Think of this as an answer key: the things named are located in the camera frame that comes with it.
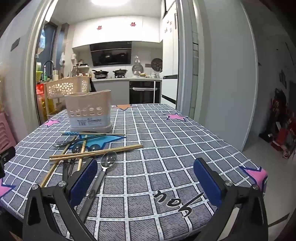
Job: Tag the white spice shelf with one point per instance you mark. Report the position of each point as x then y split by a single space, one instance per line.
79 69

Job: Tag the pink plastic chair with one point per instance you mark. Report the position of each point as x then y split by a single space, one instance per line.
7 129

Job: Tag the ceiling light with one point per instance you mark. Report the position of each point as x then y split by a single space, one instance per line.
106 1

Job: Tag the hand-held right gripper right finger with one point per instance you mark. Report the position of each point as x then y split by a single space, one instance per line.
208 183

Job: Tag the round metal steamer rack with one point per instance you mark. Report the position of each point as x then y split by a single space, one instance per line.
137 69

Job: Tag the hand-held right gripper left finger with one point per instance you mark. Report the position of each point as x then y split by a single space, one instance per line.
85 180

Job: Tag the black built-in oven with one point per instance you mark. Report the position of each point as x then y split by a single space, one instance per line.
143 95

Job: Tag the black kitchen faucet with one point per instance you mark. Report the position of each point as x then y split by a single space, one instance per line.
43 69

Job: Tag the black hanging cloth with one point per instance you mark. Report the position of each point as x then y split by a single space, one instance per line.
93 87

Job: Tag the white hanging plastic bag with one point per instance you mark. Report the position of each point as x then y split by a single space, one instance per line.
62 59

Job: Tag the wooden chopstick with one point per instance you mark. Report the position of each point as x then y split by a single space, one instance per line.
49 173
84 146
127 147

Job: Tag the blue patterned chopstick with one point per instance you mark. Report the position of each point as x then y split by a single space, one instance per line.
69 133

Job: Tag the green plastic basket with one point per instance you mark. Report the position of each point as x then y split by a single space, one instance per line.
39 75

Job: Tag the grey checked star tablecloth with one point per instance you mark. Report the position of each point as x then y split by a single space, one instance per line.
161 162

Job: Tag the black range hood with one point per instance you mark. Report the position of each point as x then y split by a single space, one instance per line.
111 55

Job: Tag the white refrigerator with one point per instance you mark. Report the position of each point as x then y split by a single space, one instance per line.
170 58

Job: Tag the wall switch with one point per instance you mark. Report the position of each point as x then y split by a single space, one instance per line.
14 44

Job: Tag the white upper cabinets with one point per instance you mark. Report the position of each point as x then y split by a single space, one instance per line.
115 32

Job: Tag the beige plastic utensil holder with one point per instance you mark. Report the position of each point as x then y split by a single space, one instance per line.
87 102

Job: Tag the black cooking pot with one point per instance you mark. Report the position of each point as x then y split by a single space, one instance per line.
120 72

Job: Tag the round dark steamer rack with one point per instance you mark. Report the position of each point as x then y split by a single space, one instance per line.
157 64

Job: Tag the sliding glass door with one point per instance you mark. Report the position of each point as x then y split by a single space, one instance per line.
34 34

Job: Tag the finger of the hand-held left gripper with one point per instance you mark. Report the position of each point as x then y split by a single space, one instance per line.
9 153

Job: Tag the black wok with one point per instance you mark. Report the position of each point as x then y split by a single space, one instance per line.
100 73

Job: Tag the red package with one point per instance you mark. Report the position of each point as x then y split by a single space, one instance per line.
39 89

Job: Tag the red festive decorations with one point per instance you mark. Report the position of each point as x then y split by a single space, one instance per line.
281 115

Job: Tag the beige flower-hole basket rack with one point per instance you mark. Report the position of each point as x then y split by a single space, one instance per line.
78 80

